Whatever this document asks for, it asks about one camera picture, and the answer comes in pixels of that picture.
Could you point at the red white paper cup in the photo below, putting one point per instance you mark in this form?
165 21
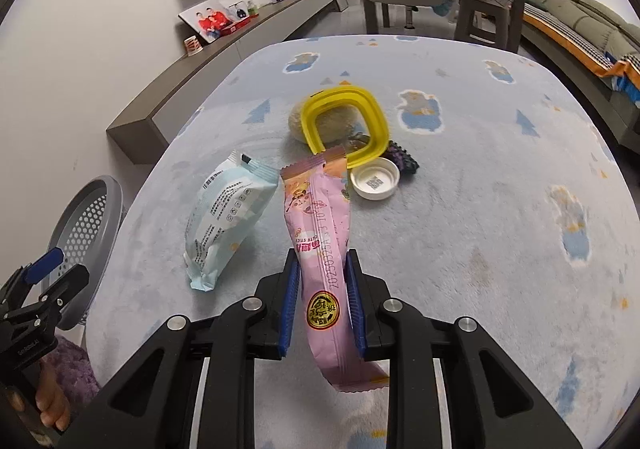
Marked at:
193 46

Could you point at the green quilted sofa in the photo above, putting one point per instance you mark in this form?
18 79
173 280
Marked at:
597 51

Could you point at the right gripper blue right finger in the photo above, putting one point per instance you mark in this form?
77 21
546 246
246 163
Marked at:
355 303

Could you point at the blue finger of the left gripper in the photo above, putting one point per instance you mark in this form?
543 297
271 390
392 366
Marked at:
43 266
59 293

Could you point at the person left hand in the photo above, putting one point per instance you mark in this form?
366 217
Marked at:
52 405

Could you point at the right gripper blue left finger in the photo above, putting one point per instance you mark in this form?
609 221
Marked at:
289 283

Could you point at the red flat box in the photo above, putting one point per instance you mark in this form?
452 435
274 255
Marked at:
235 26

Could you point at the dark purple grape bunch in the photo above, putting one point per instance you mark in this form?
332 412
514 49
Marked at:
399 156

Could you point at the framed photo red clothes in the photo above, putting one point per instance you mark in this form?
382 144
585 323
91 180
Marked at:
208 19

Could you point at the beige round ball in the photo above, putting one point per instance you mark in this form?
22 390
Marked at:
333 126

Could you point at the white bottle cap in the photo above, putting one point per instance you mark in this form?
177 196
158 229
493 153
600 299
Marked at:
376 181

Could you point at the pink snack wrapper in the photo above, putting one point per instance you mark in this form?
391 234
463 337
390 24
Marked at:
317 214

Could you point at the light blue patterned table cover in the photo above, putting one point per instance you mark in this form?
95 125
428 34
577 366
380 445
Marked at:
518 215

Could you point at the floating grey TV cabinet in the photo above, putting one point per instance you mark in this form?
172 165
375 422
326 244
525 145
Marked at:
148 124

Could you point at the grey perforated trash basket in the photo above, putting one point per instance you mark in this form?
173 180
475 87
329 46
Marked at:
86 233

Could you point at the small green bottle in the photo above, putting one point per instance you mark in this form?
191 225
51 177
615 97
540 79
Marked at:
252 9

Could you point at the purple fuzzy sleeve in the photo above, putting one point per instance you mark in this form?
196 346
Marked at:
74 374

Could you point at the light blue snack bag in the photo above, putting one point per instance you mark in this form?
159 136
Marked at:
230 202

